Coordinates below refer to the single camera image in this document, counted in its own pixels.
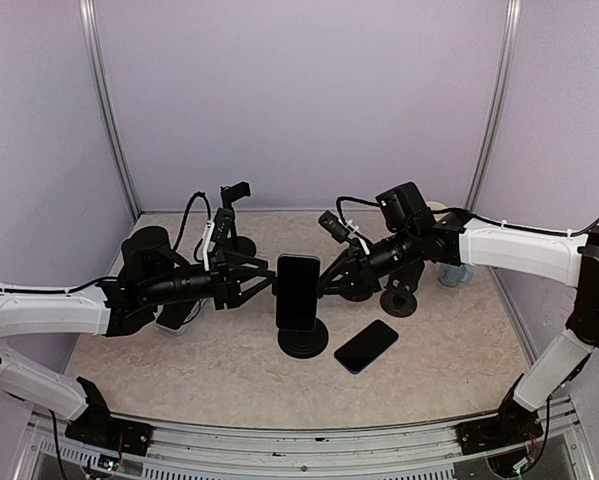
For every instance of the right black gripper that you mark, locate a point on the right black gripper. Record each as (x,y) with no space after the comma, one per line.
(355,262)

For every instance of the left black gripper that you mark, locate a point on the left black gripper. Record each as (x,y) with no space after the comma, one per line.
(227,291)

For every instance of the black pole phone stand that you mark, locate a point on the black pole phone stand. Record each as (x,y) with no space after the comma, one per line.
(304,345)
(229,195)

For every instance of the teal phone black screen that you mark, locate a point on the teal phone black screen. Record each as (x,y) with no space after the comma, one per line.
(296,292)

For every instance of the blue phone black screen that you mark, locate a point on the blue phone black screen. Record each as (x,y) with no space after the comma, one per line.
(366,346)

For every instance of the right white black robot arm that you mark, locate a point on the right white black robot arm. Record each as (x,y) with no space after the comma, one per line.
(456,237)

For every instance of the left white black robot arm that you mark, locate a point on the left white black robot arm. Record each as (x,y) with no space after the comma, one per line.
(155,283)

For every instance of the black folding stand left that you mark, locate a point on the black folding stand left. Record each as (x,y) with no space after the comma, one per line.
(357,294)

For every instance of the black folding stand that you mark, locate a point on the black folding stand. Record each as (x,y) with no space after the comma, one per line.
(357,294)
(398,299)

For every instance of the black folding stand right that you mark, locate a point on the black folding stand right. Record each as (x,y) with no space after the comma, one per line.
(398,299)

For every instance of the phone in white case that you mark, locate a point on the phone in white case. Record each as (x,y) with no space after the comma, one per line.
(174,322)

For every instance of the light blue mug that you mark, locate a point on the light blue mug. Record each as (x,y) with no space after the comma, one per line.
(454,275)

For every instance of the cream ceramic mug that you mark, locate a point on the cream ceramic mug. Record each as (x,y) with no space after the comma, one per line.
(435,206)

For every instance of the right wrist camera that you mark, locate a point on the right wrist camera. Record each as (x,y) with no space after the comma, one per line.
(342,232)

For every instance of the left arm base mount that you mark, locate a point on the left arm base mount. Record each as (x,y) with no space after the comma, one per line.
(111,433)

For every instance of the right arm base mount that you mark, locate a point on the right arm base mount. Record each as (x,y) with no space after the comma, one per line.
(496,432)

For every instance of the front aluminium rail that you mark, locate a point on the front aluminium rail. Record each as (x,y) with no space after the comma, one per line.
(424,450)

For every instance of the left aluminium frame post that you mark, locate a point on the left aluminium frame post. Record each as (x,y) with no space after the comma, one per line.
(88,17)

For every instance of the aluminium frame post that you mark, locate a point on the aluminium frame post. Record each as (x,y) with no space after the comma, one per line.
(88,17)
(496,106)

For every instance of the right aluminium frame post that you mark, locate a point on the right aluminium frame post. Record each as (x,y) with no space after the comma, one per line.
(496,106)

